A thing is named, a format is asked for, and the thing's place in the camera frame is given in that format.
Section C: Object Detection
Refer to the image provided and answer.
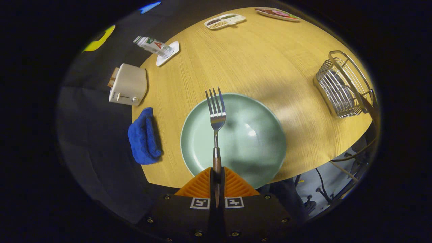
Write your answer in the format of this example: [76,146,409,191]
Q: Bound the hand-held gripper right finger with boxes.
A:
[218,167,297,242]

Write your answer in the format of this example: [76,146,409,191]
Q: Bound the pale green plate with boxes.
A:
[180,93,287,189]

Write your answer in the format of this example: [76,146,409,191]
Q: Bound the clear water bottle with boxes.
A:
[133,36,175,58]

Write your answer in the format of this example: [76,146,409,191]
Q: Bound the white divided bean dish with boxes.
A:
[204,13,246,30]

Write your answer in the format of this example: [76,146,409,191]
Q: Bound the black floor cables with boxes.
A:
[297,138,375,211]

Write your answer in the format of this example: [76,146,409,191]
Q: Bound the toast slice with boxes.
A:
[107,67,120,88]

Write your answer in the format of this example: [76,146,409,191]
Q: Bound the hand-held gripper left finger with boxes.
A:
[145,167,220,242]

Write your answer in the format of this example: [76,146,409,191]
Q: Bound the white plate of food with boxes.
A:
[255,7,300,22]

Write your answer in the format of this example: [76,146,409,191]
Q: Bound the blue towel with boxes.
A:
[127,107,163,165]

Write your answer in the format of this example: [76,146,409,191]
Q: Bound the white square coaster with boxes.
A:
[156,41,180,67]

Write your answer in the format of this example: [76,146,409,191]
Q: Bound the metal wire basket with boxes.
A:
[313,50,378,118]

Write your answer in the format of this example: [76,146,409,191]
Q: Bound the metal fork brown handle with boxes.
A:
[205,87,227,207]

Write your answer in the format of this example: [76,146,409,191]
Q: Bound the cream toaster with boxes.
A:
[109,63,148,106]

